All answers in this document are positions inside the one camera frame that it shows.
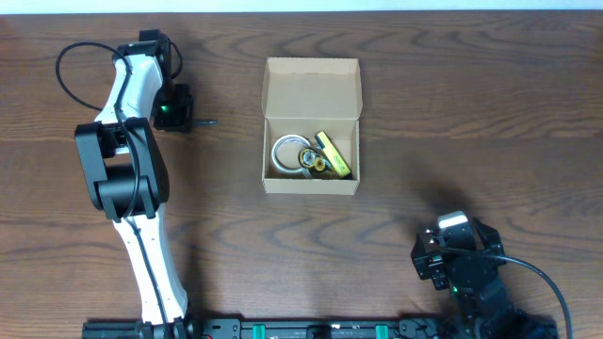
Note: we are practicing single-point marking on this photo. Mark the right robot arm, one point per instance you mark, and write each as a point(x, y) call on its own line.
point(480, 294)

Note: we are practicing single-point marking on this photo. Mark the yellow correction tape dispenser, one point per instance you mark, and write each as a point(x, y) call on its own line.
point(312, 160)

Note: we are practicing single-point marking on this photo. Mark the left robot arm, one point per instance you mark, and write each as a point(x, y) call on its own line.
point(127, 179)

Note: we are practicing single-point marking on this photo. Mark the brown cardboard box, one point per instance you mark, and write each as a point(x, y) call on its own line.
point(303, 96)

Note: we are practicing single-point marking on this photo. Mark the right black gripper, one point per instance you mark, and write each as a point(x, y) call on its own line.
point(430, 264)

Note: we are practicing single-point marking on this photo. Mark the grey tape roll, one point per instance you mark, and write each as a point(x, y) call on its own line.
point(321, 175)

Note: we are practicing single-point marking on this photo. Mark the black mounting rail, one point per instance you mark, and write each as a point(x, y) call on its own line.
point(232, 328)

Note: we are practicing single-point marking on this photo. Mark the yellow highlighter marker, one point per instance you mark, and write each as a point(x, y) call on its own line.
point(334, 157)

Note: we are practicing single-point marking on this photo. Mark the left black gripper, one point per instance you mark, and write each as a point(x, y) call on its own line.
point(179, 119)

